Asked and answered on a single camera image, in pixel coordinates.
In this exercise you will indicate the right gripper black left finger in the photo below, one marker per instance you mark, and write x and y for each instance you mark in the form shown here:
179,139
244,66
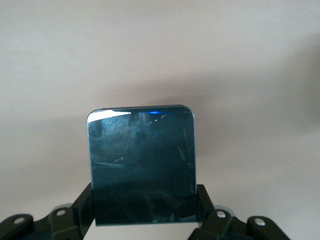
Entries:
62,222

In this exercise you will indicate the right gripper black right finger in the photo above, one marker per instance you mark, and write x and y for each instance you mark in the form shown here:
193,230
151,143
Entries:
225,225

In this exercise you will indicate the dark blue square plate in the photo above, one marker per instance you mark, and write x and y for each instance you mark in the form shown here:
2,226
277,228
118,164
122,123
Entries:
140,162

